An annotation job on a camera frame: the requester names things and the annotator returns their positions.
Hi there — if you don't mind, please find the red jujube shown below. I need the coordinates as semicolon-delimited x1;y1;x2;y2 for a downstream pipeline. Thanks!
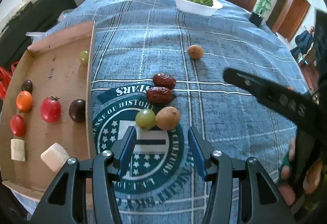
146;87;173;104
152;73;176;89

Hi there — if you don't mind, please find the right hand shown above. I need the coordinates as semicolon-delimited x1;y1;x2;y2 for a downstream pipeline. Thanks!
278;137;323;206

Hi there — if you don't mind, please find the brown wooden door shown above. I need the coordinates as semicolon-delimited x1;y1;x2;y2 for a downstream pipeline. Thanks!
278;0;310;42

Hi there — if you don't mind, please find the white bread cube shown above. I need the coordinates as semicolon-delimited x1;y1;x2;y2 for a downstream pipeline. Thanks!
11;139;26;162

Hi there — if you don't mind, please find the black sofa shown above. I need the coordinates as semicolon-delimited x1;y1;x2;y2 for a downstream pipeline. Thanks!
1;0;77;69

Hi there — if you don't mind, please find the large red tomato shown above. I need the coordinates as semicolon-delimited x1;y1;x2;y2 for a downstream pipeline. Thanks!
40;97;62;123
10;115;26;137

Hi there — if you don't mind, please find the green grape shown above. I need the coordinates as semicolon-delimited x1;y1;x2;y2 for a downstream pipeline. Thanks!
79;51;89;64
135;109;156;130

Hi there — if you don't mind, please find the brown longan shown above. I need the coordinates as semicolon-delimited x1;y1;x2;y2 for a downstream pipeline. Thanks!
187;44;204;60
155;107;180;130

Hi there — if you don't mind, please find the brown cardboard tray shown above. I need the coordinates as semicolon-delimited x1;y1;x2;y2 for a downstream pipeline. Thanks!
1;21;96;202

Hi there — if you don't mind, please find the blue plaid tablecloth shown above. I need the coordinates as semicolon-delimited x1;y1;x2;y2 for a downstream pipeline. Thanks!
10;0;311;224

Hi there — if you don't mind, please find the orange tangerine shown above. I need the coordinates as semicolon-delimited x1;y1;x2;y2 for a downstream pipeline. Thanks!
16;90;33;112

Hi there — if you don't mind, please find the small dark grape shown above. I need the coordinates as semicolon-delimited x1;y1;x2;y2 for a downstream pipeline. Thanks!
21;79;33;94

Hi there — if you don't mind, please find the clear plastic bag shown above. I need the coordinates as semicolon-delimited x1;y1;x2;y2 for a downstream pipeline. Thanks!
26;10;71;43

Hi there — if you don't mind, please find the dark purple plum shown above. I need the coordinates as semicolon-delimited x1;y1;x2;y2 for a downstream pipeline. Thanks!
69;99;86;123

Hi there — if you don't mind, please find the person in dark coat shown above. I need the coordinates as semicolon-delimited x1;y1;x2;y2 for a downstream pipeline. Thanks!
290;26;315;60

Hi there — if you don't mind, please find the small black box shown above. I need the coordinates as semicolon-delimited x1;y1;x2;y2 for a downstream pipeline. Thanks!
249;12;263;27

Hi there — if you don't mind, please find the beige cheese block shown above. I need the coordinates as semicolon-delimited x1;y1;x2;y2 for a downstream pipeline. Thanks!
40;143;70;173

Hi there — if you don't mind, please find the white bowl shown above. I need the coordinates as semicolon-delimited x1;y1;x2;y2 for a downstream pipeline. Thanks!
175;0;223;17

